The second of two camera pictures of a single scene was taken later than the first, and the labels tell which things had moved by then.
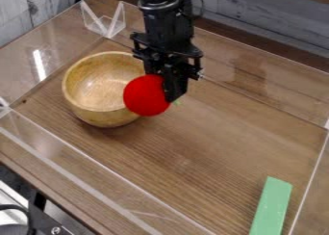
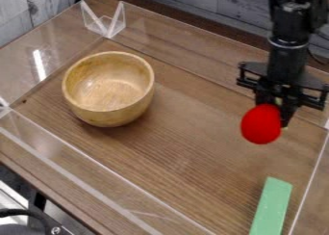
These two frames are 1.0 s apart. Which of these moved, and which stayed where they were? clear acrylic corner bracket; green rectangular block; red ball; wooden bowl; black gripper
Moved: red ball; black gripper
Stayed: clear acrylic corner bracket; wooden bowl; green rectangular block
